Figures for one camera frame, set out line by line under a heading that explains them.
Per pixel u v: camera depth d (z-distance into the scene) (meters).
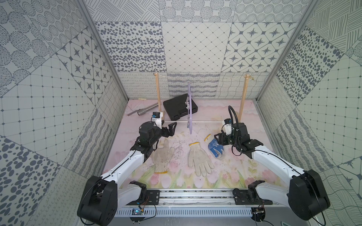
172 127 0.74
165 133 0.73
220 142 0.77
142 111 1.10
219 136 0.78
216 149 0.91
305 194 0.40
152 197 0.73
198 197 0.76
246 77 0.70
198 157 0.89
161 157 0.88
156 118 0.70
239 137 0.66
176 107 1.13
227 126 0.78
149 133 0.62
